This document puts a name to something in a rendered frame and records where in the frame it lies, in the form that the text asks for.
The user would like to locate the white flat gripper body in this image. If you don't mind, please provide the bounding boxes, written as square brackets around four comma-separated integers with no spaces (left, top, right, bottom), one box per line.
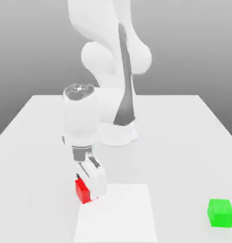
[76,156,107,200]

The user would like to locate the small red cube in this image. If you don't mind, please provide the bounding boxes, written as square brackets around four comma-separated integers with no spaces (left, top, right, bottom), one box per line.
[74,178,99,205]

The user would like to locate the small green cube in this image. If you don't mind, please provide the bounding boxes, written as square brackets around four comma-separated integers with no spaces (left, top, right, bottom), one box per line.
[207,198,232,228]

